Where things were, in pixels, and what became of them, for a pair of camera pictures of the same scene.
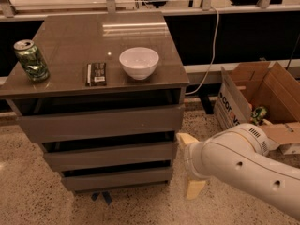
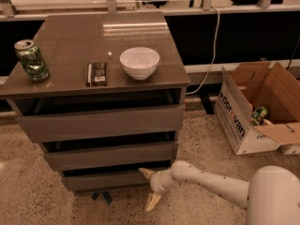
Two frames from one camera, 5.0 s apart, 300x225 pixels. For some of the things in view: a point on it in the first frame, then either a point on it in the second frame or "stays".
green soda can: x=31 y=60 stays
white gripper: x=189 y=160 -> x=155 y=182
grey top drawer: x=73 y=117 stays
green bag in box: x=258 y=113 stays
